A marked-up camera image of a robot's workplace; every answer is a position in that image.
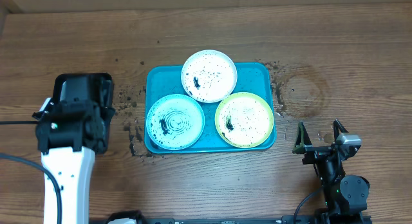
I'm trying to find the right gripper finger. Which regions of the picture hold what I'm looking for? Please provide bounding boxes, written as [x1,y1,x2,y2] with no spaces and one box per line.
[292,121,312,154]
[333,119,348,141]

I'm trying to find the teal plastic tray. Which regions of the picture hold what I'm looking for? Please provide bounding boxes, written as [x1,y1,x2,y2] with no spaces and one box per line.
[144,62,273,154]

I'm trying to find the light blue plate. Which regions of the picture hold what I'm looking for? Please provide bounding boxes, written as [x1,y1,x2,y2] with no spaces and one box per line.
[145,94,205,151]

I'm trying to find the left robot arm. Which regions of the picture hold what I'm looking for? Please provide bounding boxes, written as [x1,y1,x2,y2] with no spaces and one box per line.
[33,73,115,223]

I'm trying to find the yellow-green rimmed plate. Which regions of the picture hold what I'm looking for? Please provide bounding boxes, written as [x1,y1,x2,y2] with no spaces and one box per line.
[214,92,275,149]

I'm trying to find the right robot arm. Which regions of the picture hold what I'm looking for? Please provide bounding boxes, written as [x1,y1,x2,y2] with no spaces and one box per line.
[292,120,371,223]

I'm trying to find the white speckled plate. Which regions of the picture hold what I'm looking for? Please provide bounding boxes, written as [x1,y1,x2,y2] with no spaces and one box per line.
[181,50,238,103]

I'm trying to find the black water tray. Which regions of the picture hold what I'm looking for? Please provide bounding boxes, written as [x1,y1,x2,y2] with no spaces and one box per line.
[48,72,114,154]

